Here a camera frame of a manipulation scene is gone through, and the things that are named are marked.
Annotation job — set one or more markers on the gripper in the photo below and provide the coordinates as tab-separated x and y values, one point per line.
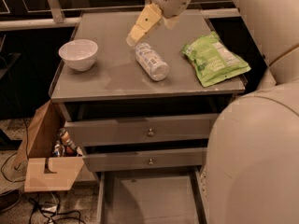
175	1

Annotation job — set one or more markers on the clear plastic water bottle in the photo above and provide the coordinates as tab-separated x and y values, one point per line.
154	65

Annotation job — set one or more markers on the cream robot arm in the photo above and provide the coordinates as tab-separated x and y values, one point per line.
252	159

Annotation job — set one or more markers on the grey drawer cabinet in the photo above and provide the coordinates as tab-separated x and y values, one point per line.
116	87

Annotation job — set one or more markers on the top grey drawer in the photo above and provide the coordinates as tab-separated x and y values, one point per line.
108	132

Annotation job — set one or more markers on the grey drawer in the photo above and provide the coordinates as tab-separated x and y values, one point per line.
158	196
108	132
145	159

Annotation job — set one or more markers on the middle grey drawer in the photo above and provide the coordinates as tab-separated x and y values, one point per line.
145	159

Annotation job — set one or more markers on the bottom grey drawer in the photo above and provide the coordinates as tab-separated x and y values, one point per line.
158	196

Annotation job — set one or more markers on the green snack bag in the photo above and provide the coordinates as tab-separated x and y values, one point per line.
212	61

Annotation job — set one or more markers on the white ceramic bowl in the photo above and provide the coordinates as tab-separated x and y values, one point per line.
79	54

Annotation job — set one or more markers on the items inside wooden box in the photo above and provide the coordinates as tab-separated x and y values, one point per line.
64	145

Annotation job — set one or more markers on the wooden side box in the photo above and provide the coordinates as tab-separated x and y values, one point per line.
44	172

